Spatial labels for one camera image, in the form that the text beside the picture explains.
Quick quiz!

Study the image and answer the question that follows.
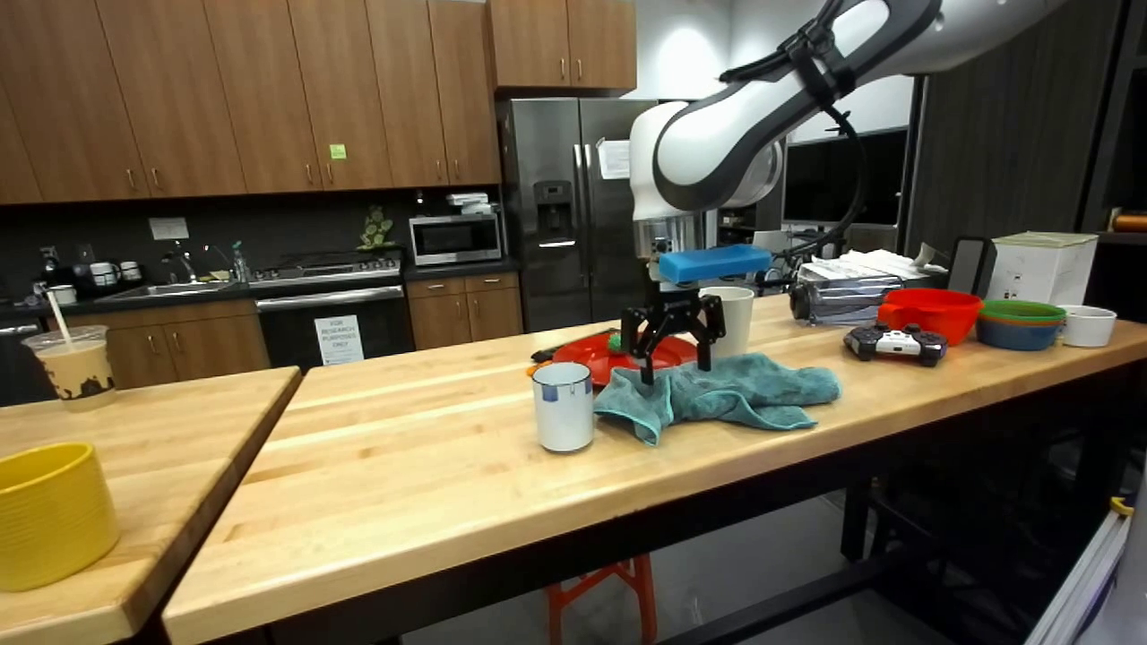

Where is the silver foil bag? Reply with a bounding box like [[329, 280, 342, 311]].
[[789, 259, 902, 327]]

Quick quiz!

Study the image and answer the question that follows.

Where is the small white bowl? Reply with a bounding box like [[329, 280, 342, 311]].
[[1057, 305, 1119, 349]]

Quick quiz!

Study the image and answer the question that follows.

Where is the heap of white packets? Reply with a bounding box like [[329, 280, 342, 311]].
[[833, 248, 950, 280]]

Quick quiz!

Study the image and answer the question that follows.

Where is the wooden butcher block table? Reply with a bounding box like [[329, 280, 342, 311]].
[[0, 365, 304, 645]]

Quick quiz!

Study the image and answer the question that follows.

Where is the black monitor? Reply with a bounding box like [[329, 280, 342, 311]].
[[781, 127, 911, 228]]

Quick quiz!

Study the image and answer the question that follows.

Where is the red-orange bowl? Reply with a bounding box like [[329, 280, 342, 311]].
[[876, 288, 985, 348]]

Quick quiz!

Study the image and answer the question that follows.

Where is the white paper sheet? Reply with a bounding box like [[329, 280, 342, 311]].
[[597, 138, 634, 181]]

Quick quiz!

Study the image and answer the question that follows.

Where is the iced coffee cup with straw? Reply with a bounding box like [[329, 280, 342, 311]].
[[22, 284, 118, 414]]

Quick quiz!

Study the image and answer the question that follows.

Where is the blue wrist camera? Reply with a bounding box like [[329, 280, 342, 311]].
[[659, 244, 773, 286]]

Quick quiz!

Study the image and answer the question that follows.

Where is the row of mugs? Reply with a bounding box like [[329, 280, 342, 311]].
[[88, 260, 145, 289]]

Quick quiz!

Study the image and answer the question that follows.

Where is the row of wooden wall cabinets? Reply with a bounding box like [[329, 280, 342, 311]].
[[0, 0, 638, 206]]

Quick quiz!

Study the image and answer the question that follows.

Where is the green plant decoration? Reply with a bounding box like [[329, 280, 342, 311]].
[[358, 205, 398, 253]]

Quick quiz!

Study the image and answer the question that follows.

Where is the teal towel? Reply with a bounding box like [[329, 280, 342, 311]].
[[592, 351, 842, 447]]

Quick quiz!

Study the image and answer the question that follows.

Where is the stack of coloured bowls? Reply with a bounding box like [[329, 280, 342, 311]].
[[974, 298, 1068, 352]]

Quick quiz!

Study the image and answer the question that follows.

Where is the kitchen tap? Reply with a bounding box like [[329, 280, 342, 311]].
[[164, 240, 202, 287]]

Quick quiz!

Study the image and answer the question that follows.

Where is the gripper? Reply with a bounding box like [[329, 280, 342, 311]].
[[620, 279, 728, 387]]

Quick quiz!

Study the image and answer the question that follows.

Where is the plain white cup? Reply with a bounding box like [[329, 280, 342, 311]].
[[698, 286, 756, 360]]

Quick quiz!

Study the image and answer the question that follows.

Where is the steel sink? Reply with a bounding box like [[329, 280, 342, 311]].
[[97, 279, 237, 302]]

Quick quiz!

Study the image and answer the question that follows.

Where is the white cardboard box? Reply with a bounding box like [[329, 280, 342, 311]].
[[985, 230, 1100, 308]]

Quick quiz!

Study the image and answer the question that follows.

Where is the black stove with oven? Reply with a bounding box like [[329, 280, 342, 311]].
[[251, 251, 415, 371]]

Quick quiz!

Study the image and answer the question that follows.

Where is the yellow ribbed pot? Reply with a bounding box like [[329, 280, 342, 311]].
[[0, 441, 123, 593]]

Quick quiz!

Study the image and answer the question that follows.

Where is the orange stool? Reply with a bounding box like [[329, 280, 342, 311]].
[[546, 553, 660, 645]]

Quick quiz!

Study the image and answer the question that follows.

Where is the stainless steel refrigerator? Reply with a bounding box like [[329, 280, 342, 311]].
[[496, 96, 660, 333]]

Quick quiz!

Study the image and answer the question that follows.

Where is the red plate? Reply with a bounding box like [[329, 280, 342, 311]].
[[552, 332, 701, 387]]

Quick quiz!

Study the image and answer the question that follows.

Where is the wooden base cabinet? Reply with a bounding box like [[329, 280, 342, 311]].
[[404, 271, 526, 351], [65, 299, 272, 391]]

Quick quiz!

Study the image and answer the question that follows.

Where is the black and white game controller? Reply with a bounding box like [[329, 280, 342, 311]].
[[842, 322, 950, 368]]

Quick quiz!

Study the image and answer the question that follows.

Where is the white mug with blue print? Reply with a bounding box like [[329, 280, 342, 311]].
[[531, 361, 597, 454]]

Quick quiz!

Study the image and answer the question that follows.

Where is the silver microwave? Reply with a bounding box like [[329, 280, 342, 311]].
[[409, 212, 504, 268]]

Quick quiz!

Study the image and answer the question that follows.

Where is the black speaker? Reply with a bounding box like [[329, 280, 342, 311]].
[[947, 236, 992, 297]]

